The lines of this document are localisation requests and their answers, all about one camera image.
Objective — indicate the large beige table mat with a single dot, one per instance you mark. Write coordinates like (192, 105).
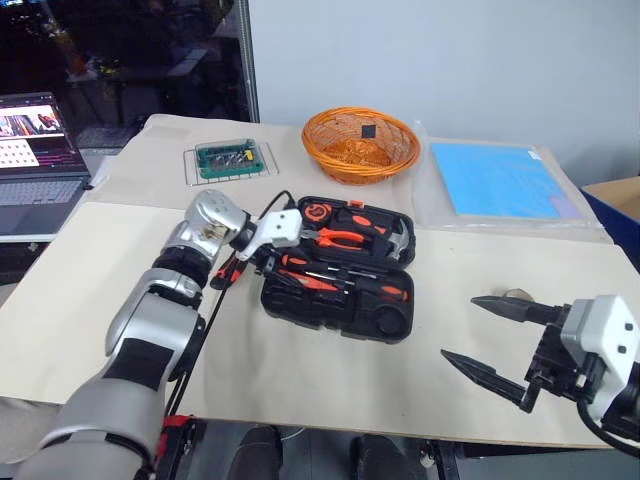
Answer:
(310, 380)

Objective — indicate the orange black tape measure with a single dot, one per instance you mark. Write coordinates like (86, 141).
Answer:
(316, 212)

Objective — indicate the green circuit board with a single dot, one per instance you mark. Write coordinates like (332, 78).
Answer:
(230, 157)

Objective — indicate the grey open laptop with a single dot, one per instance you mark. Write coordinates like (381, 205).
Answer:
(35, 165)

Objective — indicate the small black square tag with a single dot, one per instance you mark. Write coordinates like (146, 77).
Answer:
(368, 131)

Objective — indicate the cardboard box with blue side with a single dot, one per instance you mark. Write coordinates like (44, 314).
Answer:
(617, 200)

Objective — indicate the orange black stubby screwdriver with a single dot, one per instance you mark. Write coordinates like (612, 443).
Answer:
(294, 260)

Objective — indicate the thin orange precision screwdriver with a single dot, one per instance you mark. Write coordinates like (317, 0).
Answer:
(310, 281)

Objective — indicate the silver head claw hammer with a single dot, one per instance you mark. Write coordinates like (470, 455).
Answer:
(397, 241)

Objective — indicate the black plastic tool case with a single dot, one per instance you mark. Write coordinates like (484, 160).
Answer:
(360, 315)

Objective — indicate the clear plastic sleeve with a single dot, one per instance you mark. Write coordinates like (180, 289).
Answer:
(425, 200)

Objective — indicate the beige tape roll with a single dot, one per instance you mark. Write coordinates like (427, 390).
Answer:
(515, 293)

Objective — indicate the grey metal post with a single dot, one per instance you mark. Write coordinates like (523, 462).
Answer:
(248, 60)

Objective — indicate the beige cloth table cover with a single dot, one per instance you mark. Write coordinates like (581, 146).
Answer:
(160, 150)

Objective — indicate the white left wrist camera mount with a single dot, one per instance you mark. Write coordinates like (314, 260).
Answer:
(277, 226)

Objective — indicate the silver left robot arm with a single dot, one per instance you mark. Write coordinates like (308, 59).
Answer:
(150, 320)

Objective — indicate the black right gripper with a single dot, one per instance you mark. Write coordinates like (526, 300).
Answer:
(555, 365)

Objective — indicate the orange wicker basket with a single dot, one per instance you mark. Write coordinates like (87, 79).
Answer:
(360, 150)

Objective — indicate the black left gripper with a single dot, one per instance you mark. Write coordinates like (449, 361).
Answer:
(272, 256)

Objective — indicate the dark rounded shape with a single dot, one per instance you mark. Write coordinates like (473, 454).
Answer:
(260, 452)

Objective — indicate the red black striped screwdriver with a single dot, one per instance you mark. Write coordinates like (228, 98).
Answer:
(226, 274)

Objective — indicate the blue sheet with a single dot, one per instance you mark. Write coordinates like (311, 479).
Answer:
(500, 180)

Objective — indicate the red black device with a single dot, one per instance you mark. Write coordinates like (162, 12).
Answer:
(176, 440)

